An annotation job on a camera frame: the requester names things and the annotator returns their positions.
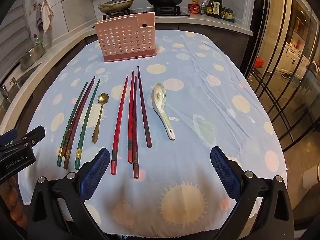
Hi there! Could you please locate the green dish soap bottle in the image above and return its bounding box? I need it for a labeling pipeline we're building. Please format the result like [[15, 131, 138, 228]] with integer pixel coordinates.
[[32, 34, 43, 48]]

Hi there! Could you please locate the white ceramic soup spoon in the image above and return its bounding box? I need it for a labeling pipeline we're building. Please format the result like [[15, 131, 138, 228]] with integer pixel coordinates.
[[152, 82, 176, 140]]

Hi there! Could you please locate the beige frying pan with lid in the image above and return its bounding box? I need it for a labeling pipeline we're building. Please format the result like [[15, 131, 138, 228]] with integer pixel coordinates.
[[98, 0, 135, 14]]

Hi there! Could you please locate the purple hanging cloth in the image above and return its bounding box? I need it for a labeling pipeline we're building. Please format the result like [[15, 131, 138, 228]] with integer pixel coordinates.
[[36, 4, 44, 30]]

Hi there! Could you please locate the person's left hand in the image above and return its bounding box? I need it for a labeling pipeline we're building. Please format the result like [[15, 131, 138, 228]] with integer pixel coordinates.
[[0, 176, 28, 227]]

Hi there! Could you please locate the stainless steel pot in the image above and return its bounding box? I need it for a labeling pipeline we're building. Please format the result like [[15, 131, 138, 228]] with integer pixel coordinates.
[[20, 42, 45, 69]]

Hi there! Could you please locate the purple chopstick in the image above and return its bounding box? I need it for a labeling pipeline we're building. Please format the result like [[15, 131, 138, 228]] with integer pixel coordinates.
[[137, 66, 152, 148]]

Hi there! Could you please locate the blue planet print tablecloth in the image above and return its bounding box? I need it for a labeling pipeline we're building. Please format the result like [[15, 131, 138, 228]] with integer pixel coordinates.
[[17, 29, 288, 233]]

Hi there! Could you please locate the green chopstick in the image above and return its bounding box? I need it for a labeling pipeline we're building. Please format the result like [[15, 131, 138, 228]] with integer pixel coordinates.
[[57, 81, 88, 167], [74, 79, 101, 170]]

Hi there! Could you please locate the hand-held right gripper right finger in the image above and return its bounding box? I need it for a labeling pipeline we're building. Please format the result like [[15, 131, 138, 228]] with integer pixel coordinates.
[[210, 146, 296, 240]]

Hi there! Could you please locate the chrome kitchen faucet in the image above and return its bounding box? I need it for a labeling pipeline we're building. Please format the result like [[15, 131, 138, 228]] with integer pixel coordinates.
[[0, 85, 10, 102]]

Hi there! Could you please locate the pink perforated utensil holder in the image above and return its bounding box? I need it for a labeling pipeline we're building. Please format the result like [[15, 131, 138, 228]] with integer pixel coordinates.
[[94, 12, 158, 63]]

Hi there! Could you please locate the dark soy sauce bottle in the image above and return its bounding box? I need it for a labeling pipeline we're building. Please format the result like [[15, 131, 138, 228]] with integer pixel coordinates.
[[212, 0, 223, 18]]

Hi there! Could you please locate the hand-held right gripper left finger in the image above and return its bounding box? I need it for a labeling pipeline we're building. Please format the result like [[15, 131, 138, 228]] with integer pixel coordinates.
[[25, 147, 110, 240]]

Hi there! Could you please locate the brown chopstick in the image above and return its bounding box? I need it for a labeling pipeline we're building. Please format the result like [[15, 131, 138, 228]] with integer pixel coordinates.
[[63, 80, 95, 170]]

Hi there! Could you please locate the gold flower spoon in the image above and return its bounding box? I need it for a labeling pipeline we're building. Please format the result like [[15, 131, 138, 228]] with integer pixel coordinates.
[[91, 92, 107, 145]]

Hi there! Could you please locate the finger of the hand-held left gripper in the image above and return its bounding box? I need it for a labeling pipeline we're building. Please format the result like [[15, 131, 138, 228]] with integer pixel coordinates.
[[0, 129, 20, 153], [15, 126, 46, 151]]

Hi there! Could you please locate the white hanging towel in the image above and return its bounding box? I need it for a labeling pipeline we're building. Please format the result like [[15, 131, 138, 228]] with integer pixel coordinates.
[[40, 0, 54, 33]]

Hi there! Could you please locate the black framed glass door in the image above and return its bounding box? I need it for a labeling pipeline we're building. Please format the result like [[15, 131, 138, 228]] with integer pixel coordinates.
[[244, 0, 320, 153]]

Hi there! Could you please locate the black gas stove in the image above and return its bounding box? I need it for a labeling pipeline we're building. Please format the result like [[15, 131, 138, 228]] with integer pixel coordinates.
[[107, 5, 190, 17]]

